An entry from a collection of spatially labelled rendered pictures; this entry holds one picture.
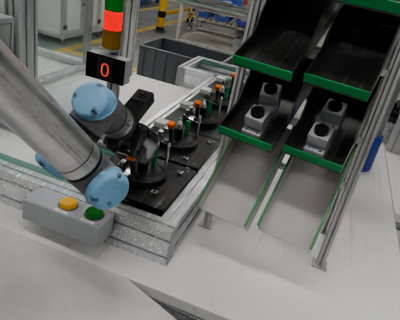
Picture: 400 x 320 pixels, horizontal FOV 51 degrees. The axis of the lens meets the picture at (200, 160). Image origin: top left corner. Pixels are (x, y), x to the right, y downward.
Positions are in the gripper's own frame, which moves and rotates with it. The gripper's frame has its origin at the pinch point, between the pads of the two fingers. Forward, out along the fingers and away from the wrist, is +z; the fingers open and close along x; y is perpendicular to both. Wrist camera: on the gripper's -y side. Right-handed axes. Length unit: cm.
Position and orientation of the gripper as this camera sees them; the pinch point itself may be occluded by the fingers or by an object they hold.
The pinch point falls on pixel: (146, 139)
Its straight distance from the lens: 112.3
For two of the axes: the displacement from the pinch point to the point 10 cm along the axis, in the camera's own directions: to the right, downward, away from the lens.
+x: 9.3, 2.9, -2.3
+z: 1.6, 2.3, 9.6
